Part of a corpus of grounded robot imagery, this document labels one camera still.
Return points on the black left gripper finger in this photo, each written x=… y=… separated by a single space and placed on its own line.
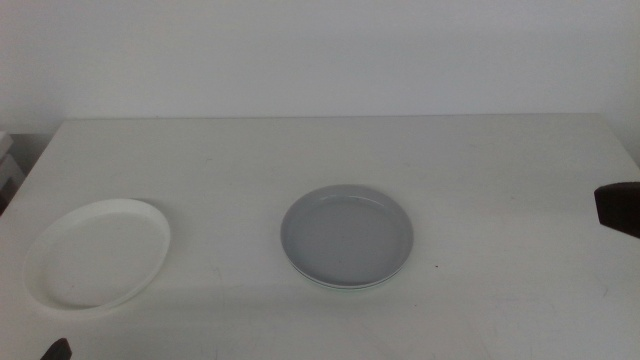
x=59 y=351

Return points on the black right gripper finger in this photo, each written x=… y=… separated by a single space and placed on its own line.
x=620 y=210

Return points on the white shallow bowl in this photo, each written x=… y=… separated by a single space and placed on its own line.
x=95 y=255

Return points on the grey shallow bowl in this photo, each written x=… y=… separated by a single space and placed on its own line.
x=347 y=235

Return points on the green shallow bowl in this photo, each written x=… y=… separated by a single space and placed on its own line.
x=350 y=288

